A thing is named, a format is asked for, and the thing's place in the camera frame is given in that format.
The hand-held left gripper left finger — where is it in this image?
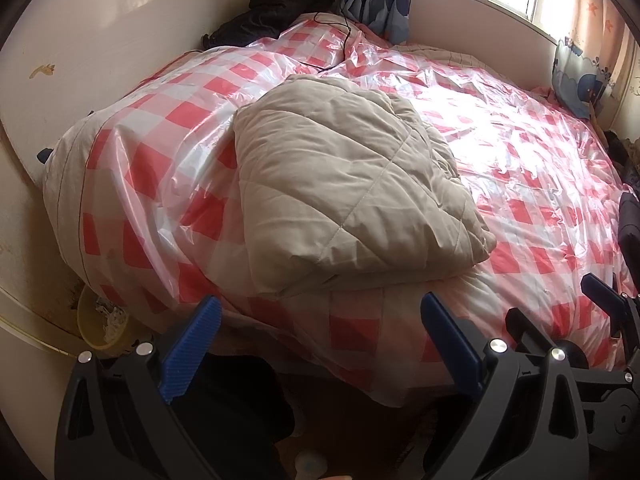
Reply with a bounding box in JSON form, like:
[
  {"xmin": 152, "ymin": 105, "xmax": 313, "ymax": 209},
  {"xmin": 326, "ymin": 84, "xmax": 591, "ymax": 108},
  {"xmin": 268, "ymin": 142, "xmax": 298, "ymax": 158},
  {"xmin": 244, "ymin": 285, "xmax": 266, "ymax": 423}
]
[{"xmin": 54, "ymin": 295, "xmax": 222, "ymax": 480}]

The beige quilted jacket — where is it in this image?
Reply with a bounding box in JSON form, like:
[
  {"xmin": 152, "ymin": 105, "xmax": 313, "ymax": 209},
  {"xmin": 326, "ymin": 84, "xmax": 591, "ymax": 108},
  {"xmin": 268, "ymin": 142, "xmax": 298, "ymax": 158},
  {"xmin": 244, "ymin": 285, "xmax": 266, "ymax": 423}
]
[{"xmin": 232, "ymin": 74, "xmax": 498, "ymax": 295}]

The dark cloth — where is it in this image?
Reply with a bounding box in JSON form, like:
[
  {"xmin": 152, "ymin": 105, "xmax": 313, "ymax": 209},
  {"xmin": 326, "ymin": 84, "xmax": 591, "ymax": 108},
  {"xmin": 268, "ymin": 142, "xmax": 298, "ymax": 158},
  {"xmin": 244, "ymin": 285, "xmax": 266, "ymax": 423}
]
[{"xmin": 617, "ymin": 191, "xmax": 640, "ymax": 263}]

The yellow basin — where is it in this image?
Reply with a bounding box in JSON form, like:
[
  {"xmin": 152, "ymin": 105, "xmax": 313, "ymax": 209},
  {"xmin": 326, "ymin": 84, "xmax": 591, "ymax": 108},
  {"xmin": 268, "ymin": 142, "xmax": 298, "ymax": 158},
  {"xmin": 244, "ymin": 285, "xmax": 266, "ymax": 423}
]
[{"xmin": 76, "ymin": 290, "xmax": 143, "ymax": 352}]

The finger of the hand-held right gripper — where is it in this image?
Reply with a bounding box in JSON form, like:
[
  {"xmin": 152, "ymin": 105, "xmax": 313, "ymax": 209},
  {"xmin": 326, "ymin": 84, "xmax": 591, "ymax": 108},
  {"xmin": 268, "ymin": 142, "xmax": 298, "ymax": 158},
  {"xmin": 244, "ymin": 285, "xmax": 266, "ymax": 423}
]
[
  {"xmin": 581, "ymin": 272, "xmax": 640, "ymax": 356},
  {"xmin": 505, "ymin": 307, "xmax": 591, "ymax": 376}
]

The blue patterned curtain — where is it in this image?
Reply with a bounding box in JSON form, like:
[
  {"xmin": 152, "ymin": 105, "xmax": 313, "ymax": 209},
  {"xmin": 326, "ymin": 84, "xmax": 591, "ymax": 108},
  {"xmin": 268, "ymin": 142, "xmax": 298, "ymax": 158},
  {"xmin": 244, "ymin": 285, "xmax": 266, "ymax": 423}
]
[
  {"xmin": 550, "ymin": 0, "xmax": 640, "ymax": 121},
  {"xmin": 340, "ymin": 0, "xmax": 416, "ymax": 43}
]

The black cable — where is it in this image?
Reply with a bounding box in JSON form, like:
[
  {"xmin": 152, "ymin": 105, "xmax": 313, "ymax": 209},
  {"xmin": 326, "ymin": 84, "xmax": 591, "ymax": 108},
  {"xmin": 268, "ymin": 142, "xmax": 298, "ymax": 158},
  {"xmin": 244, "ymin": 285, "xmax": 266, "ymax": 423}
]
[{"xmin": 300, "ymin": 0, "xmax": 353, "ymax": 72}]

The black clothing pile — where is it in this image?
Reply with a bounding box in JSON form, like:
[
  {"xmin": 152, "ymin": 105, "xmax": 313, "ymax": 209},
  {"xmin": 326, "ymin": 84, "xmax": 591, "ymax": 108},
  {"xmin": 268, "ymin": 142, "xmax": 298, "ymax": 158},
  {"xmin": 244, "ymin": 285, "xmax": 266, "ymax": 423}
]
[{"xmin": 202, "ymin": 0, "xmax": 336, "ymax": 51}]

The white bottle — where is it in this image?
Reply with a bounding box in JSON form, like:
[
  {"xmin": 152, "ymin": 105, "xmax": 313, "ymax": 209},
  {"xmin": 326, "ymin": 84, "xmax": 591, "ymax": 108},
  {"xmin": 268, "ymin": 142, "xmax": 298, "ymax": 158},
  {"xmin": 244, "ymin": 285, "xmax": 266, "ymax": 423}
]
[{"xmin": 294, "ymin": 450, "xmax": 328, "ymax": 480}]

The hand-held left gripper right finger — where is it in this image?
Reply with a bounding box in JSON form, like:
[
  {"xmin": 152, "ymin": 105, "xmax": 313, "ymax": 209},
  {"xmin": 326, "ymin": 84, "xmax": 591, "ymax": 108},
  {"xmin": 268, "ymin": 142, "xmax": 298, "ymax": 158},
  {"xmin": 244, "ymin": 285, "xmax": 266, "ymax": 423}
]
[{"xmin": 421, "ymin": 291, "xmax": 591, "ymax": 480}]

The red checkered plastic sheet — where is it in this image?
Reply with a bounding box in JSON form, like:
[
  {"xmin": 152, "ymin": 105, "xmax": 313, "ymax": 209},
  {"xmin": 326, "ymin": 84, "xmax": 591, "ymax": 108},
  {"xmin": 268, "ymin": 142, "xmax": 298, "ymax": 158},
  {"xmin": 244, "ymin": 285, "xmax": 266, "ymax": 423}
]
[{"xmin": 80, "ymin": 22, "xmax": 640, "ymax": 408}]

